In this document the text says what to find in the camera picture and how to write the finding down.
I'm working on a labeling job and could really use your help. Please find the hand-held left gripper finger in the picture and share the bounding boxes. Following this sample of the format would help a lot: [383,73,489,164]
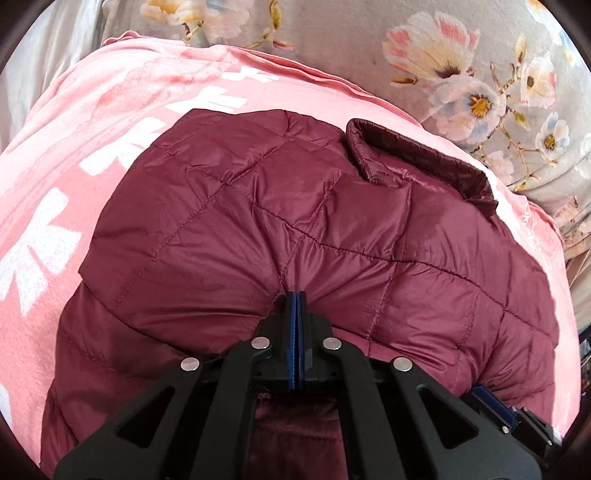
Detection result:
[296,291,542,480]
[53,291,298,480]

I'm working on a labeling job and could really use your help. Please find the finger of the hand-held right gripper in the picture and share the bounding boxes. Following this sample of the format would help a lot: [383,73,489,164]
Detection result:
[471,385,522,437]

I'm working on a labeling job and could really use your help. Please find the maroon quilted jacket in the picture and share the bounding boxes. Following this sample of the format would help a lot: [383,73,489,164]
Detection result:
[41,108,580,480]

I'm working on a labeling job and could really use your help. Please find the plain beige curtain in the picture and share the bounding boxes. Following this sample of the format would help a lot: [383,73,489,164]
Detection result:
[564,247,591,326]

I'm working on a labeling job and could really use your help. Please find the grey floral curtain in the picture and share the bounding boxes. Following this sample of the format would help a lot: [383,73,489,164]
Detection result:
[102,0,591,241]

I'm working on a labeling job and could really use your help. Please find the pink printed blanket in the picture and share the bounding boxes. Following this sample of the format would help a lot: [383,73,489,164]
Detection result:
[0,30,578,416]

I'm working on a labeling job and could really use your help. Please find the white satin curtain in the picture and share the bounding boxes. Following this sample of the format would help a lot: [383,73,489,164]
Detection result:
[0,0,112,153]

